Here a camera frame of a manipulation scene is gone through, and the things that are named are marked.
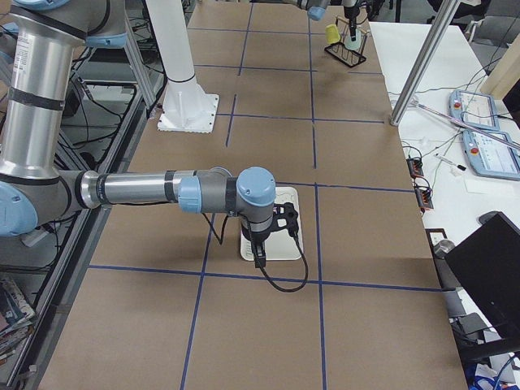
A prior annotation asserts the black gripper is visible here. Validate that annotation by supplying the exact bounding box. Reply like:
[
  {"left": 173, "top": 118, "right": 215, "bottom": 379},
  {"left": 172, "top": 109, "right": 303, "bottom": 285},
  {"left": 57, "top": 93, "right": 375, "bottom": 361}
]
[
  {"left": 343, "top": 0, "right": 358, "bottom": 25},
  {"left": 242, "top": 219, "right": 271, "bottom": 244}
]

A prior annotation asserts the black camera cable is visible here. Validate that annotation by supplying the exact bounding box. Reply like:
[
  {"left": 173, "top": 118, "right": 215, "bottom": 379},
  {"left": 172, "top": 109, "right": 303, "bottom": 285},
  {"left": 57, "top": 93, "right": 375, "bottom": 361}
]
[{"left": 202, "top": 210, "right": 309, "bottom": 293}]

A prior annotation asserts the pale green cup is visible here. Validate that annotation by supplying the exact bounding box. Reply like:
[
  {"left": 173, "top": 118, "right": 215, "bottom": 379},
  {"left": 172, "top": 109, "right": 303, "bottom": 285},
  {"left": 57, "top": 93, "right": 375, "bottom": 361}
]
[{"left": 344, "top": 35, "right": 362, "bottom": 51}]

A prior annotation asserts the teach pendant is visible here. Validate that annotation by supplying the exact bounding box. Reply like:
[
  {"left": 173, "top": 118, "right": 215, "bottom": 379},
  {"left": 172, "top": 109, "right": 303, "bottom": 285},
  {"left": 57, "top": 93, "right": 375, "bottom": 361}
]
[
  {"left": 448, "top": 89, "right": 501, "bottom": 132},
  {"left": 462, "top": 129, "right": 519, "bottom": 181}
]

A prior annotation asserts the teach pendant far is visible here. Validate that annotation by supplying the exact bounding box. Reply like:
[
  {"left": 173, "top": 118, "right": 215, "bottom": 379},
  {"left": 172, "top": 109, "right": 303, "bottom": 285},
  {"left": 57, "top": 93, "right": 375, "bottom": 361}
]
[{"left": 448, "top": 89, "right": 501, "bottom": 132}]

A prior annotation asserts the aluminium frame post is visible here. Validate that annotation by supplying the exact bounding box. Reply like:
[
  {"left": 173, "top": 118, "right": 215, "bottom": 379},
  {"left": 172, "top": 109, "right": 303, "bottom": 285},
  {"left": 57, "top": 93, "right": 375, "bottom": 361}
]
[{"left": 390, "top": 0, "right": 460, "bottom": 126}]

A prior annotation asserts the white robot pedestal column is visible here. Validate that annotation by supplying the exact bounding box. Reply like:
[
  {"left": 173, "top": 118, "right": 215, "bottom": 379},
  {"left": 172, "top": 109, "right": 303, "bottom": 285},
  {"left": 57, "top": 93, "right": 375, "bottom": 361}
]
[{"left": 145, "top": 0, "right": 195, "bottom": 84}]

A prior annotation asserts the cream bear tray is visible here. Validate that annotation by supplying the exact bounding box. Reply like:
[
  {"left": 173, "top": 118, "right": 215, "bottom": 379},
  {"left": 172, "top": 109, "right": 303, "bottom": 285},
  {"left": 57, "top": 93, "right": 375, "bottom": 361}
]
[{"left": 240, "top": 186, "right": 301, "bottom": 262}]

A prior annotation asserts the black monitor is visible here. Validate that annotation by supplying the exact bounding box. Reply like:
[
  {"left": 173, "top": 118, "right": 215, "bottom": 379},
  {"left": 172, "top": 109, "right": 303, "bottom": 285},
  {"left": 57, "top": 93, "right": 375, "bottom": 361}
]
[{"left": 445, "top": 212, "right": 519, "bottom": 338}]

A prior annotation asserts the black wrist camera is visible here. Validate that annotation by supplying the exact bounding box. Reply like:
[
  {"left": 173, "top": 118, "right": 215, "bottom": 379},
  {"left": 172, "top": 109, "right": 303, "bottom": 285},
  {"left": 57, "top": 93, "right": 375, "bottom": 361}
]
[{"left": 271, "top": 202, "right": 300, "bottom": 239}]

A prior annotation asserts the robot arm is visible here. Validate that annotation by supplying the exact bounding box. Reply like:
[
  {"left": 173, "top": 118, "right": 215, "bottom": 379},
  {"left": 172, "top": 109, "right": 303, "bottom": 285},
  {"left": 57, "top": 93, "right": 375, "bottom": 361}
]
[
  {"left": 1, "top": 1, "right": 278, "bottom": 244},
  {"left": 285, "top": 0, "right": 360, "bottom": 26}
]

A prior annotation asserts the teach pendant near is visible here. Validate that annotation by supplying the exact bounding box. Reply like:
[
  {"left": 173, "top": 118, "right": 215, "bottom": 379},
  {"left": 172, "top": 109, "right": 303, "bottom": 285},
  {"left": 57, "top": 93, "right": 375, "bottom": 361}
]
[{"left": 462, "top": 129, "right": 519, "bottom": 181}]

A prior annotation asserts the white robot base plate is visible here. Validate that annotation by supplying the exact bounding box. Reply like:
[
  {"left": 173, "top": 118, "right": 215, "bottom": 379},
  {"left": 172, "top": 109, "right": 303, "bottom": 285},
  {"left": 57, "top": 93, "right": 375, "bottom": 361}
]
[{"left": 158, "top": 93, "right": 219, "bottom": 133}]

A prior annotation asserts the yellow cup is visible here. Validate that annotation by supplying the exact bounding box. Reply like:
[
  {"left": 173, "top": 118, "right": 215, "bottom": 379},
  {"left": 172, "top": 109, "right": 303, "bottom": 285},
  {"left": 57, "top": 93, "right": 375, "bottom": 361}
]
[{"left": 325, "top": 24, "right": 341, "bottom": 45}]

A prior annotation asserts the black wire cup rack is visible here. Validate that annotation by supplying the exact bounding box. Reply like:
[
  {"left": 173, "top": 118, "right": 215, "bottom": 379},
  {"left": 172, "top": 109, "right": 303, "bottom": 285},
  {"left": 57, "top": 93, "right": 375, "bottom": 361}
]
[{"left": 324, "top": 15, "right": 371, "bottom": 67}]

